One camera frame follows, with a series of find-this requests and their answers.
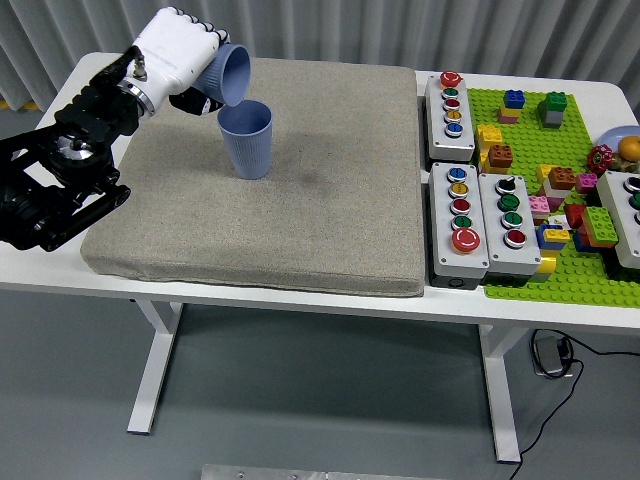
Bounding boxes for brown toy brick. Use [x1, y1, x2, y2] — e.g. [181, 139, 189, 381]
[487, 144, 515, 170]

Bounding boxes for grey button box, dark buttons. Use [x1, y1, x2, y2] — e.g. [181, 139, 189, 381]
[595, 170, 640, 271]

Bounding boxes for white table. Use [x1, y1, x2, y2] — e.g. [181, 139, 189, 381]
[0, 52, 640, 464]

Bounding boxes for small yellow toy brick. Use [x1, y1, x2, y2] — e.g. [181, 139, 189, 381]
[537, 164, 559, 196]

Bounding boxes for four-button box, black selector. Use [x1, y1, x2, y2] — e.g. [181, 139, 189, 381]
[478, 172, 544, 287]

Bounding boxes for black power cable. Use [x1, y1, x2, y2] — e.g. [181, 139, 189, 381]
[529, 327, 640, 359]
[508, 357, 586, 480]

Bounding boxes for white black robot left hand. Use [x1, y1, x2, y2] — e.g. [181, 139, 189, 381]
[127, 5, 232, 118]

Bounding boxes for tall yellow brick stack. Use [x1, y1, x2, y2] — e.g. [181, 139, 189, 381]
[476, 124, 504, 174]

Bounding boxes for five-button box, black base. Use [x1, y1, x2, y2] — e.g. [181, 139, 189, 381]
[428, 162, 491, 290]

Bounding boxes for grey pleated curtain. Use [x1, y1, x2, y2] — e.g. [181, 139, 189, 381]
[0, 0, 640, 126]

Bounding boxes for five-button box, shallow base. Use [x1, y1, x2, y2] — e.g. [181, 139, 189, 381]
[423, 71, 477, 164]

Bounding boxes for green toy brick on orange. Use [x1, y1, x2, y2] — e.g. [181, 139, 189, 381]
[582, 205, 620, 249]

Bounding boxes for light blue plate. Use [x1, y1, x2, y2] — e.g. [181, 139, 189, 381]
[597, 125, 640, 161]

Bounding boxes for blue yellow pink brick stack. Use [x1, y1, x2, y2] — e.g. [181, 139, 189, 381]
[497, 89, 527, 126]

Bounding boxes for green grey brick stack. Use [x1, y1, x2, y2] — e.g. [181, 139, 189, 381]
[537, 91, 569, 130]

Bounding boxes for red toy brick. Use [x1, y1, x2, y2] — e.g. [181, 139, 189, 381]
[564, 203, 589, 231]

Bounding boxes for yellow round toy brick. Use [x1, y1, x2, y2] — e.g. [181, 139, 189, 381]
[534, 249, 560, 284]

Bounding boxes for green studded baseplate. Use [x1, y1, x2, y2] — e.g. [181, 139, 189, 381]
[465, 88, 640, 306]

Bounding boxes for blue ribbed plastic cup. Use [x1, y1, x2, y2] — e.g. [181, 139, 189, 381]
[216, 99, 275, 181]
[192, 43, 251, 107]

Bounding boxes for grey-brown cushion mat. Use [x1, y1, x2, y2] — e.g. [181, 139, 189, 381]
[80, 57, 427, 299]

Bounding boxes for orange-brown toy brick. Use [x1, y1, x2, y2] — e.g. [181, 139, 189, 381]
[547, 166, 577, 191]

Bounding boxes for red toy valve wheel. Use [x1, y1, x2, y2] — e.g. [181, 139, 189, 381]
[587, 144, 615, 175]

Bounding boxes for grey power adapter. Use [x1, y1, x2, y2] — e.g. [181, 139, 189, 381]
[530, 335, 574, 379]

